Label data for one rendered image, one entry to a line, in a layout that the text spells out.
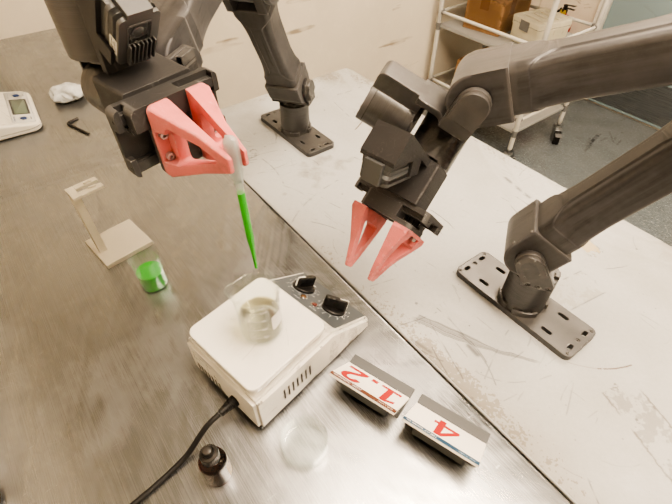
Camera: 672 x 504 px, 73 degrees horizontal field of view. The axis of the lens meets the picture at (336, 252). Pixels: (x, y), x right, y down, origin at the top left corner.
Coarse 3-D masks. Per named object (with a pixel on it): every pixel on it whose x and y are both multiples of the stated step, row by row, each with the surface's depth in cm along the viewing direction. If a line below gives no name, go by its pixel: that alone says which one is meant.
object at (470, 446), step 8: (416, 408) 54; (408, 416) 51; (416, 416) 52; (424, 416) 53; (432, 416) 54; (424, 424) 51; (432, 424) 52; (440, 424) 52; (448, 424) 53; (432, 432) 50; (440, 432) 51; (448, 432) 51; (456, 432) 52; (448, 440) 50; (456, 440) 50; (464, 440) 51; (472, 440) 52; (464, 448) 49; (472, 448) 50; (480, 448) 51; (472, 456) 48
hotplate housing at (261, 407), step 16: (320, 336) 55; (336, 336) 56; (352, 336) 60; (192, 352) 55; (304, 352) 53; (320, 352) 55; (336, 352) 59; (208, 368) 54; (288, 368) 52; (304, 368) 53; (320, 368) 57; (224, 384) 53; (272, 384) 50; (288, 384) 52; (304, 384) 56; (240, 400) 51; (256, 400) 49; (272, 400) 51; (288, 400) 54; (256, 416) 51; (272, 416) 53
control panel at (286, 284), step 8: (280, 280) 62; (288, 280) 63; (288, 288) 61; (320, 288) 64; (296, 296) 60; (312, 296) 62; (320, 296) 62; (336, 296) 64; (304, 304) 59; (320, 304) 60; (320, 312) 58; (352, 312) 61; (360, 312) 62; (328, 320) 57; (336, 320) 58; (344, 320) 59; (352, 320) 59
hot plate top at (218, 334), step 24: (216, 312) 55; (288, 312) 55; (192, 336) 53; (216, 336) 53; (240, 336) 53; (288, 336) 53; (312, 336) 53; (216, 360) 50; (240, 360) 50; (264, 360) 50; (288, 360) 50; (240, 384) 49; (264, 384) 49
